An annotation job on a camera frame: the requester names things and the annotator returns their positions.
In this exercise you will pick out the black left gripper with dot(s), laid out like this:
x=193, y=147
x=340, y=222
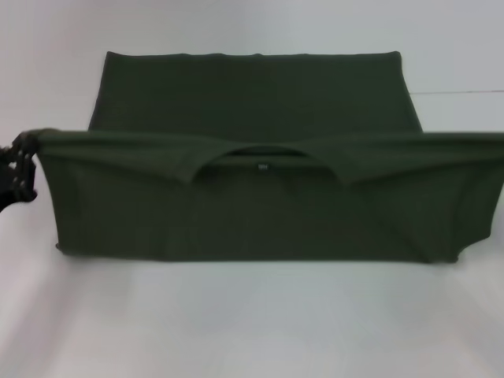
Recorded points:
x=15, y=181

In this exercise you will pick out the dark green t-shirt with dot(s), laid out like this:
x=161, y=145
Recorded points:
x=256, y=204

